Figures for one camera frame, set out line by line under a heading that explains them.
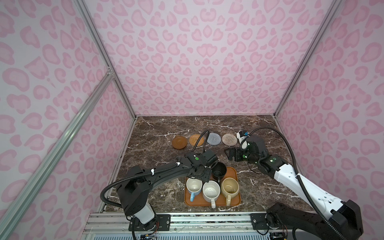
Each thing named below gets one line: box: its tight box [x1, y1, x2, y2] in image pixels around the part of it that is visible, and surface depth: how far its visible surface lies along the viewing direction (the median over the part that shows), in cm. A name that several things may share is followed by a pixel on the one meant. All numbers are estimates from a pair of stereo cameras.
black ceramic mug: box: [211, 162, 227, 184], surface depth 84 cm
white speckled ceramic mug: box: [202, 180, 221, 209], surface depth 78 cm
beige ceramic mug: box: [221, 177, 240, 206], surface depth 78 cm
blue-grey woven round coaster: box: [207, 132, 222, 146], surface depth 108 cm
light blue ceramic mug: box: [186, 177, 203, 202], surface depth 77 cm
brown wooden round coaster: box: [171, 136, 188, 150], surface depth 106 cm
